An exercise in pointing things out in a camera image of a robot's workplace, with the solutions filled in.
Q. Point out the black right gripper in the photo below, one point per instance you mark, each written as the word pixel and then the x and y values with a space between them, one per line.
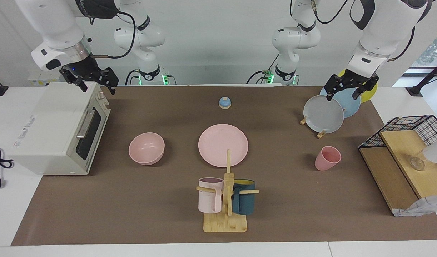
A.
pixel 89 71

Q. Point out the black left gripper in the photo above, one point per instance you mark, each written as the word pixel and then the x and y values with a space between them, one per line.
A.
pixel 350 80

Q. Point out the pink cup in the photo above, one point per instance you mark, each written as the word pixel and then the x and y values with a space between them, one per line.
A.
pixel 327 159

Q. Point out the pink bowl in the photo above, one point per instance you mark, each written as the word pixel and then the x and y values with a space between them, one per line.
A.
pixel 146 148

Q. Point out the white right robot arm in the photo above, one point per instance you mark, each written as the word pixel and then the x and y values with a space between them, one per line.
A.
pixel 57 21

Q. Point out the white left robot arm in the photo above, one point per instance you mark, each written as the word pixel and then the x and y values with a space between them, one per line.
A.
pixel 382 25

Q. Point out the light blue plate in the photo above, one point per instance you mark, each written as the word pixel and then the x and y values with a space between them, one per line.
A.
pixel 351 105

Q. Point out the yellow plate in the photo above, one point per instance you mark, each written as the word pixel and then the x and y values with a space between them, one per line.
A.
pixel 370 95

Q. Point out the grey plate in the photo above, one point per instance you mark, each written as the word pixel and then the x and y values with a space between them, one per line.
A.
pixel 322 114

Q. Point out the wooden plate rack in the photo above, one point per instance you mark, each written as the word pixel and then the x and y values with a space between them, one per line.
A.
pixel 321 135

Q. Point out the white toaster oven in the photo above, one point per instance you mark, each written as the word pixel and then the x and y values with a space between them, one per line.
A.
pixel 46 128

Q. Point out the clear glass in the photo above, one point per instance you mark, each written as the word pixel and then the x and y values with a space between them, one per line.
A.
pixel 417 162

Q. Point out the white translucent plastic object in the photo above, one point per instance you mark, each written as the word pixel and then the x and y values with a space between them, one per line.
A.
pixel 436 150

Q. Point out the small blue call bell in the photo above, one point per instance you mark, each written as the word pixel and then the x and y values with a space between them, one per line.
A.
pixel 225 103

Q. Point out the pink plate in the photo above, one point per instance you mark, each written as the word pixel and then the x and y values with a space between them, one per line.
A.
pixel 220 142

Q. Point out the brown table mat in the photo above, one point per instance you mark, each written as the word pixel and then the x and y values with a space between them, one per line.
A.
pixel 150 207

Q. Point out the dark teal mug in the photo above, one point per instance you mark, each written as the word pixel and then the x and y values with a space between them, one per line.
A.
pixel 245 200

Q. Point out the pale pink mug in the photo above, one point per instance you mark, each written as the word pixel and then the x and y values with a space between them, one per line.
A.
pixel 209 196

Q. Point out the wooden mug tree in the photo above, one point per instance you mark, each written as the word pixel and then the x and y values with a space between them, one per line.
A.
pixel 225 223

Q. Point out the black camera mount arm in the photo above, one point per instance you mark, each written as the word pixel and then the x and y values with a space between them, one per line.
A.
pixel 423 80

